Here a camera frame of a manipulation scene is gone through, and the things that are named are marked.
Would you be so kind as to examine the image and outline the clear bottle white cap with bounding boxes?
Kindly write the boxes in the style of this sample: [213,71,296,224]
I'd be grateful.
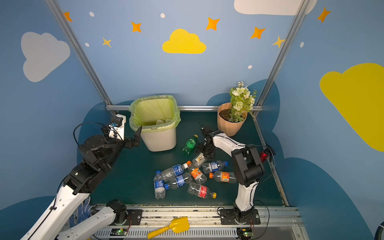
[191,153,208,168]

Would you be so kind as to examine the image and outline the clear bottle yellow cap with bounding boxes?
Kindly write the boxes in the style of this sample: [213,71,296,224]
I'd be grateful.
[188,183,217,199]

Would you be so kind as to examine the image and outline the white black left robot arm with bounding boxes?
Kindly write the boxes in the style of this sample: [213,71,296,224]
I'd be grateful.
[22,123,142,240]

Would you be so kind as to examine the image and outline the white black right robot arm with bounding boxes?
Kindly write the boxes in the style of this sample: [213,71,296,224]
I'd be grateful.
[197,126,265,225]

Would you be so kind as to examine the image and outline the green bin liner bag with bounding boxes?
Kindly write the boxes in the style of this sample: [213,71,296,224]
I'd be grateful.
[129,95,181,133]

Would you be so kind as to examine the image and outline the white plastic trash bin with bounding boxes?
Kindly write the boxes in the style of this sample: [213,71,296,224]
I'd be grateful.
[129,94,181,153]

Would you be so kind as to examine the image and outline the green plastic bottle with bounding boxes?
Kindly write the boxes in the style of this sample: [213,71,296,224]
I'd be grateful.
[183,135,198,154]

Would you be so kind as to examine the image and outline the clear bottle blue cap right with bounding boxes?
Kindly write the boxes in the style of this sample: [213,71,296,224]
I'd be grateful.
[202,161,229,174]

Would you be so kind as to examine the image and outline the clear bottle orange label middle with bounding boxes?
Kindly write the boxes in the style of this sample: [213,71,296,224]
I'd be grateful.
[188,164,207,185]

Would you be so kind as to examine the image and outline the clear bottle orange cap right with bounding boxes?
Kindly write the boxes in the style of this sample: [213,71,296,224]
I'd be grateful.
[209,171,237,184]

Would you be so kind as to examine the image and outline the clear bottle blue label lower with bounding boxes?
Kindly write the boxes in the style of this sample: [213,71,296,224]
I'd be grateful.
[165,173,193,190]

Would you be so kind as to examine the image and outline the clear bottle blue label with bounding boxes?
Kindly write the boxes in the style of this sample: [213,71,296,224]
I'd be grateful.
[165,173,193,190]
[162,161,192,182]
[154,171,166,200]

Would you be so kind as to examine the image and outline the clear bottle blue label upper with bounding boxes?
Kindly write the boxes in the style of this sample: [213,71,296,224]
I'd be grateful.
[162,161,192,182]

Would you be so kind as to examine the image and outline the white artificial flowers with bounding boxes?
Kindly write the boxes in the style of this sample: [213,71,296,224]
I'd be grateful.
[229,81,258,123]

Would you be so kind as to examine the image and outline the clear bottle blue label left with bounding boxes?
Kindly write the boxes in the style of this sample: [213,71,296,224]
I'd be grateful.
[154,171,166,200]

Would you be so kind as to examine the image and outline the yellow plastic shovel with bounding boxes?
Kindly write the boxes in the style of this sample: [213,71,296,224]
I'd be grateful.
[147,217,190,240]

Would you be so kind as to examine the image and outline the blue white work glove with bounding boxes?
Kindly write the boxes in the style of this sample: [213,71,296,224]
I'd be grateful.
[69,197,92,228]

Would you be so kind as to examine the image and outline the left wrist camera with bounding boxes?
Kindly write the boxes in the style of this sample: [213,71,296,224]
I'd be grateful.
[101,114,127,141]

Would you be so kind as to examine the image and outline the aluminium rear frame rail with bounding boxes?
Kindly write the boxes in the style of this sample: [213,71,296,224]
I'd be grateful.
[105,104,264,112]

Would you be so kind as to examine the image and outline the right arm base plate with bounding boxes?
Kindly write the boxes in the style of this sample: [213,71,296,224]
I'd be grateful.
[218,209,261,225]

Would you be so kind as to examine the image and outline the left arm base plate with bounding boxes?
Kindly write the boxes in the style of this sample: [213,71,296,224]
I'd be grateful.
[126,209,143,226]

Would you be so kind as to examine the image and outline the white perforated cable duct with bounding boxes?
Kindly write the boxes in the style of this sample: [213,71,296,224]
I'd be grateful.
[91,227,238,240]

